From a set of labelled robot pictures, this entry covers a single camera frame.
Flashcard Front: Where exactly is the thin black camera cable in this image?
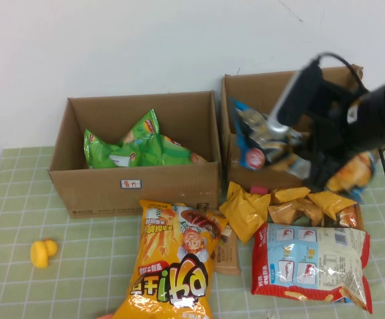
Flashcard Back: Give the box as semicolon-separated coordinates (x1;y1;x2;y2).
313;52;364;94

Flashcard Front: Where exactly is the brown orange snack packet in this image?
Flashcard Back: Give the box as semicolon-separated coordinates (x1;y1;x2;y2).
267;199;324;227

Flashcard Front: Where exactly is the large orange fries snack bag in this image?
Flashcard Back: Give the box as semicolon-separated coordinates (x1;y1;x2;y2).
110;198;229;319

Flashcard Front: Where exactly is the blue black chips bag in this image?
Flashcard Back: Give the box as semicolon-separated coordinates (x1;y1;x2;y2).
228;96;379;202

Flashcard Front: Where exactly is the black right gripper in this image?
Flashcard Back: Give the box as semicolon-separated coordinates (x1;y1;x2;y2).
301;78;371;194

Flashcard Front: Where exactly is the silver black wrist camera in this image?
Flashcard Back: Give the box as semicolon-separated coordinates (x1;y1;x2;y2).
265;62;324;138

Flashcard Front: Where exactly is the green checked tablecloth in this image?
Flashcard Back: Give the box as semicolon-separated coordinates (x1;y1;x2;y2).
0;139;385;319

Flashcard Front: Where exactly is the plain yellow snack packet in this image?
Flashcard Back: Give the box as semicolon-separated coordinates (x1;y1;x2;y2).
218;181;272;245

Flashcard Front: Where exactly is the red white shrimp chips bag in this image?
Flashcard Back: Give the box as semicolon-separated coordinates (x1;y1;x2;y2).
250;221;373;315

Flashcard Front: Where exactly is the green potato chip bag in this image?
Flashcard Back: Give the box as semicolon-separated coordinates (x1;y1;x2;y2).
120;108;160;146
160;134;209;165
108;132;193;167
83;128;122;169

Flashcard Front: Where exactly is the plain taped cardboard box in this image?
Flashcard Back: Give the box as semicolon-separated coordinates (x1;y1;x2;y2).
220;64;366;192

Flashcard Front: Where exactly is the brown biscuit packet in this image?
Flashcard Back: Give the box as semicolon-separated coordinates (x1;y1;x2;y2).
213;209;242;276

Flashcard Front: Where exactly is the cardboard box with printed website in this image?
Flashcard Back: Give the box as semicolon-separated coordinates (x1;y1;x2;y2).
48;90;223;219

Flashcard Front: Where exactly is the yellow rubber duck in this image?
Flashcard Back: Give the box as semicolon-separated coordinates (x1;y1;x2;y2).
29;238;59;268

